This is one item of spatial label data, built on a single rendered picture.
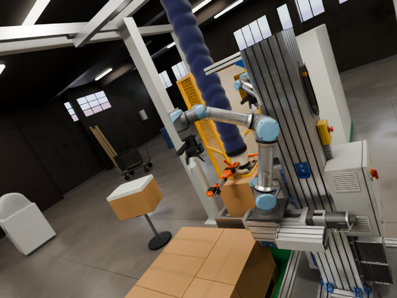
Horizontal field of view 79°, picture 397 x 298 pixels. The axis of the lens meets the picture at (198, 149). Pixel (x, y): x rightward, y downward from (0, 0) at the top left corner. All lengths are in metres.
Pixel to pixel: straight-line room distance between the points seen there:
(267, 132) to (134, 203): 2.61
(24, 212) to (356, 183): 6.56
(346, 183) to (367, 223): 0.28
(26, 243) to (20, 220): 0.54
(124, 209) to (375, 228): 2.96
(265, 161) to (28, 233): 6.28
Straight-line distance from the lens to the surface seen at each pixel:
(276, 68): 1.46
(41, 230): 7.11
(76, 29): 3.62
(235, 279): 2.09
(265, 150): 1.36
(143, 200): 3.49
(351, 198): 1.65
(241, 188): 2.40
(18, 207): 7.00
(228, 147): 2.43
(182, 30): 2.36
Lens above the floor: 1.97
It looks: 14 degrees down
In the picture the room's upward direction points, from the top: 24 degrees counter-clockwise
